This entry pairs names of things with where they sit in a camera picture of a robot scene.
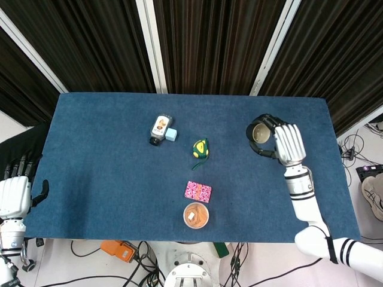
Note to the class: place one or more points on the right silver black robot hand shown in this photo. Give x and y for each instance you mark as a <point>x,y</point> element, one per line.
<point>289,143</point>

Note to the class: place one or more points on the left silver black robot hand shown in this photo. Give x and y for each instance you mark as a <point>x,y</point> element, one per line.
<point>15,197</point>

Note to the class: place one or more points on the small black cup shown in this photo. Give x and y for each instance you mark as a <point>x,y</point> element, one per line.
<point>259,133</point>

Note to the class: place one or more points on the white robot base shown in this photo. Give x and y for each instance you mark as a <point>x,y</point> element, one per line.
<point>191,275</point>

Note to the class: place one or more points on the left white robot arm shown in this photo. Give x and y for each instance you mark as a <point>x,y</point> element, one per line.
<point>12,239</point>

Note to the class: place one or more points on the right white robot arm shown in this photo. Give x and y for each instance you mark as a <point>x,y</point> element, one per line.
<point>302,191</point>

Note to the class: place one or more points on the orange snack cup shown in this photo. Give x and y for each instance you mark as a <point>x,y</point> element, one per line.
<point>196,216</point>

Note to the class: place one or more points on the black fabric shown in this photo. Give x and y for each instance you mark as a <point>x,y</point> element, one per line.
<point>18,146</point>

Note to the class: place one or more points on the black power strip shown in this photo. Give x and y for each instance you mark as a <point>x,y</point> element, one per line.
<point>348,154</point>

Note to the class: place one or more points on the black caster wheel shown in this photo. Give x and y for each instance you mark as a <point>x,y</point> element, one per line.
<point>28,265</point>

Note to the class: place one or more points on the black electronic device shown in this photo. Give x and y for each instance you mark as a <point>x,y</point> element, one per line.
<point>369,171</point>

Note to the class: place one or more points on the green yellow tape measure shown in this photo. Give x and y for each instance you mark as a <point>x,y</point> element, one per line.
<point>200,148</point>

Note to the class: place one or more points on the dark brown curtain panel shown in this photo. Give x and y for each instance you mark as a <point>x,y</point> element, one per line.
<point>21,89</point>
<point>89,45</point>
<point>215,45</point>
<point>335,59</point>

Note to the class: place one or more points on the beige sneaker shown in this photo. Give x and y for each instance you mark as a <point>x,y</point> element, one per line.
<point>373,194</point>

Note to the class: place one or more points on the pink patterned card box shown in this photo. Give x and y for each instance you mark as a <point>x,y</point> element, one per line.
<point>198,192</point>

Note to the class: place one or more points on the blue table cloth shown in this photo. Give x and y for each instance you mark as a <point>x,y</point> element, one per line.
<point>119,179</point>

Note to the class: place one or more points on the orange control box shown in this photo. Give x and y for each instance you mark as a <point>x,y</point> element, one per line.
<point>118,250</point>

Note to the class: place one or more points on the light blue cube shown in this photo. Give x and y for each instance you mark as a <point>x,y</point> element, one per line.
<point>171,135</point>

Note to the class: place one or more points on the green flat object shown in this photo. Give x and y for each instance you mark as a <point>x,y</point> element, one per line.
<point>221,249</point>

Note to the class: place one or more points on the dark bottle with label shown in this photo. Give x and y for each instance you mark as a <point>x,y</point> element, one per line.
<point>161,127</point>

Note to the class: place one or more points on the white frame post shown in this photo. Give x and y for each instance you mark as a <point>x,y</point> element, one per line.
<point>152,51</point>
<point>276,45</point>
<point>33,56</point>

